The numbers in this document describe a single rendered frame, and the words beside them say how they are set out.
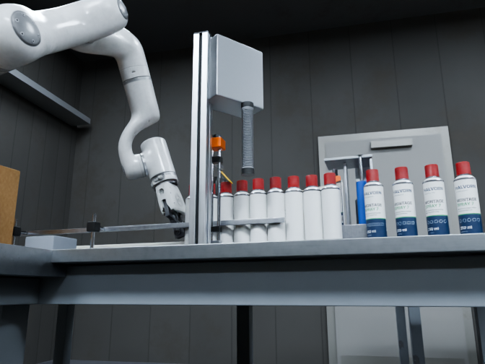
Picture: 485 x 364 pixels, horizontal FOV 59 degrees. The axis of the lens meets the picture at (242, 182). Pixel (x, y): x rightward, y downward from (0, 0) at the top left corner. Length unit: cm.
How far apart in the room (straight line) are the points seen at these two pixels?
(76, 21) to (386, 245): 95
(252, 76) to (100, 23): 44
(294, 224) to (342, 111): 314
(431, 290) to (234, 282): 25
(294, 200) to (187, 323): 312
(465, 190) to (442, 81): 330
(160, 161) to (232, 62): 38
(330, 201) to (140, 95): 66
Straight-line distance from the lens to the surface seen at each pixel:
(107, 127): 496
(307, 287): 59
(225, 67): 126
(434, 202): 120
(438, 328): 398
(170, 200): 132
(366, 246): 55
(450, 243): 55
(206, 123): 120
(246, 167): 117
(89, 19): 126
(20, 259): 68
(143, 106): 140
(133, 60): 142
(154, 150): 140
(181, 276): 65
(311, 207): 121
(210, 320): 416
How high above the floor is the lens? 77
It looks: 14 degrees up
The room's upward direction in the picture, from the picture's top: straight up
